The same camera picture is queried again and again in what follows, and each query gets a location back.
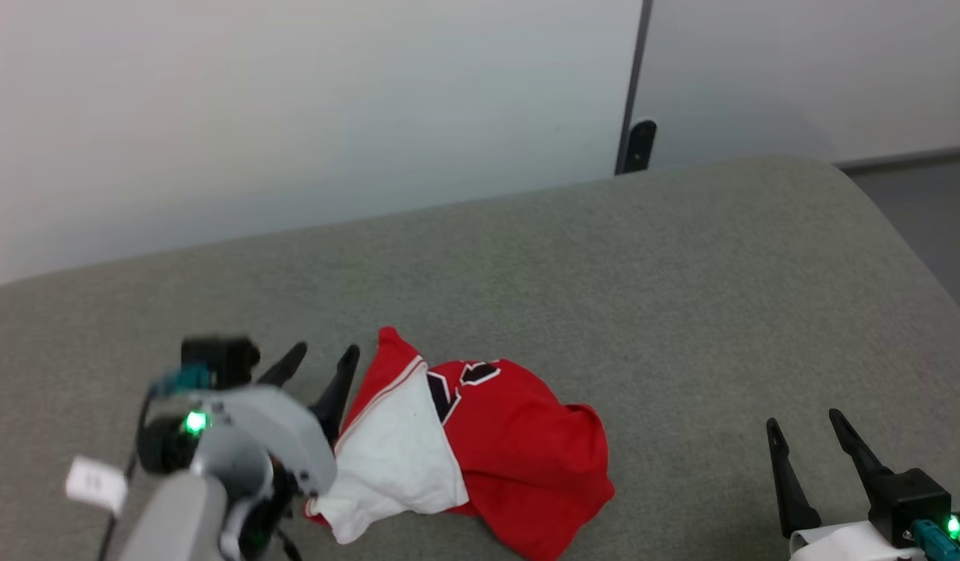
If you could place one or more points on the white left camera bracket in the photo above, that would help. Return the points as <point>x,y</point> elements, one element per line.
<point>285,436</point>

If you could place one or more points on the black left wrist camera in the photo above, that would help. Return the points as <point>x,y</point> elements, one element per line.
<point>223,360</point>

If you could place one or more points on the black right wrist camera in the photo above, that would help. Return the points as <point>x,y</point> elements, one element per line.
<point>908,499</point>

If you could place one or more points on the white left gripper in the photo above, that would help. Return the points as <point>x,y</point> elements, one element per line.
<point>172,440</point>

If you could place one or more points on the red and white basketball jersey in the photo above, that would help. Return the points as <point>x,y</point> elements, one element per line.
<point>511,436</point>

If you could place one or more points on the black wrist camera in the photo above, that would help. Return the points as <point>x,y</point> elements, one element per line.
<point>223,360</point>
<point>908,499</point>

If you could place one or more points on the black partition post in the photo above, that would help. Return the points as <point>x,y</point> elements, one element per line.
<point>638,144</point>

